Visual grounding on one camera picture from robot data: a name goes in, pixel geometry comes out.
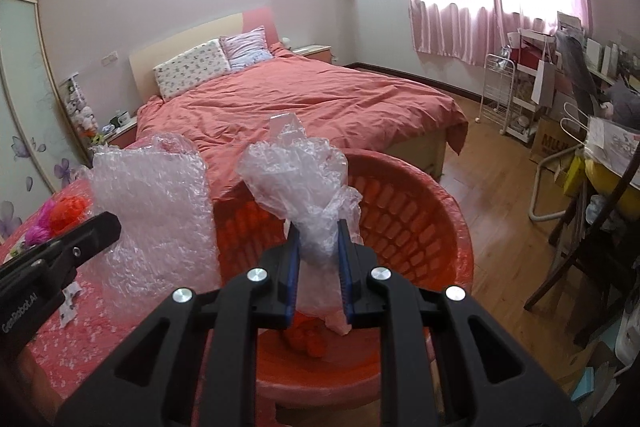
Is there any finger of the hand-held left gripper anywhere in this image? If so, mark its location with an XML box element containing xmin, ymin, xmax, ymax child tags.
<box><xmin>0</xmin><ymin>212</ymin><xmax>122</xmax><ymax>290</ymax></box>

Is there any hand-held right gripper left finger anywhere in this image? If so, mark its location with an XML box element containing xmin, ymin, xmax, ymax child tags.
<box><xmin>52</xmin><ymin>223</ymin><xmax>302</xmax><ymax>427</ymax></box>

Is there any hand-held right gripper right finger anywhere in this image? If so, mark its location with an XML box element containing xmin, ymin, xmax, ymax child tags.
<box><xmin>337</xmin><ymin>219</ymin><xmax>583</xmax><ymax>427</ymax></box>

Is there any magenta plastic bag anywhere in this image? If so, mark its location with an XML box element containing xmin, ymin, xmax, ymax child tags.
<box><xmin>25</xmin><ymin>199</ymin><xmax>61</xmax><ymax>249</ymax></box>

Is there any clear bubble wrap sheet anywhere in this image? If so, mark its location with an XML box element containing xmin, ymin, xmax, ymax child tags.
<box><xmin>89</xmin><ymin>133</ymin><xmax>223</xmax><ymax>318</ymax></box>

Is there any red plastic basket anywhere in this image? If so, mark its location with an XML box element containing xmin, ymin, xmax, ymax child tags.
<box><xmin>212</xmin><ymin>148</ymin><xmax>476</xmax><ymax>408</ymax></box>

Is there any red plastic bag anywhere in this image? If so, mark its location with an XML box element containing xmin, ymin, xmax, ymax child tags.
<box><xmin>47</xmin><ymin>194</ymin><xmax>91</xmax><ymax>238</ymax></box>

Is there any pink nightstand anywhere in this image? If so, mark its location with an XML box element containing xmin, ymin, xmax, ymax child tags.
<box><xmin>292</xmin><ymin>44</ymin><xmax>333</xmax><ymax>65</ymax></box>
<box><xmin>107</xmin><ymin>114</ymin><xmax>139</xmax><ymax>150</ymax></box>

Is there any clear plush toy tube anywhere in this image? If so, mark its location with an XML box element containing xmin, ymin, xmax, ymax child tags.
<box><xmin>60</xmin><ymin>74</ymin><xmax>103</xmax><ymax>148</ymax></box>

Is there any floral sliding wardrobe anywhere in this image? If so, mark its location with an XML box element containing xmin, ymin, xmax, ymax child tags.
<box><xmin>0</xmin><ymin>0</ymin><xmax>93</xmax><ymax>258</ymax></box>

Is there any bed with salmon duvet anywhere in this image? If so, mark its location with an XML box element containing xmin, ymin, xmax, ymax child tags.
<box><xmin>135</xmin><ymin>49</ymin><xmax>470</xmax><ymax>188</ymax></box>

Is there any white floral pillow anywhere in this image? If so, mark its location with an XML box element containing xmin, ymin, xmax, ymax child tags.
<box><xmin>152</xmin><ymin>39</ymin><xmax>232</xmax><ymax>102</ymax></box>

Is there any beige and pink headboard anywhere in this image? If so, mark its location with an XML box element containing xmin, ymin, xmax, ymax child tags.
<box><xmin>128</xmin><ymin>6</ymin><xmax>281</xmax><ymax>102</ymax></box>

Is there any pink striped pillow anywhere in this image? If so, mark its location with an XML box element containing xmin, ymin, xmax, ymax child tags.
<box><xmin>219</xmin><ymin>26</ymin><xmax>275</xmax><ymax>72</ymax></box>

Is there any dark wooden chair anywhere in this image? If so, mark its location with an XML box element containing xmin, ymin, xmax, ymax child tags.
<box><xmin>530</xmin><ymin>177</ymin><xmax>640</xmax><ymax>348</ymax></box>

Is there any brown cardboard box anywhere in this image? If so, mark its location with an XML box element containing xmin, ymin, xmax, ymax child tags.
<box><xmin>530</xmin><ymin>117</ymin><xmax>576</xmax><ymax>162</ymax></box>

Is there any white paper bag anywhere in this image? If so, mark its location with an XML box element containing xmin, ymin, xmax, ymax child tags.
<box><xmin>531</xmin><ymin>59</ymin><xmax>557</xmax><ymax>108</ymax></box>

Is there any yellow basin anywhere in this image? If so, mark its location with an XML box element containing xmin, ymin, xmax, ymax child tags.
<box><xmin>585</xmin><ymin>157</ymin><xmax>640</xmax><ymax>212</ymax></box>

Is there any white trolley cart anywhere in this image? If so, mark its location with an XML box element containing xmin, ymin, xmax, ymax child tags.
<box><xmin>505</xmin><ymin>28</ymin><xmax>558</xmax><ymax>142</ymax></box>

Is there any printed paper sheet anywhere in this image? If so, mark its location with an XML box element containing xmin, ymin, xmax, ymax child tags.
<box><xmin>587</xmin><ymin>117</ymin><xmax>640</xmax><ymax>178</ymax></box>

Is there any black plastic cover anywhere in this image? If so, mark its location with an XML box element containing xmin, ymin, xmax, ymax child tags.
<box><xmin>555</xmin><ymin>29</ymin><xmax>598</xmax><ymax>108</ymax></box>

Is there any grey cloth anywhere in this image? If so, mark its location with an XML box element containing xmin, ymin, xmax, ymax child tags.
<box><xmin>602</xmin><ymin>79</ymin><xmax>640</xmax><ymax>130</ymax></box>

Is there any white tube frame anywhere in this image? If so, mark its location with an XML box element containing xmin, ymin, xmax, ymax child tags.
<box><xmin>529</xmin><ymin>102</ymin><xmax>591</xmax><ymax>223</ymax></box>

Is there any white wire rack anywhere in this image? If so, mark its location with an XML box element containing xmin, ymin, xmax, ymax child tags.
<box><xmin>481</xmin><ymin>53</ymin><xmax>517</xmax><ymax>128</ymax></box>

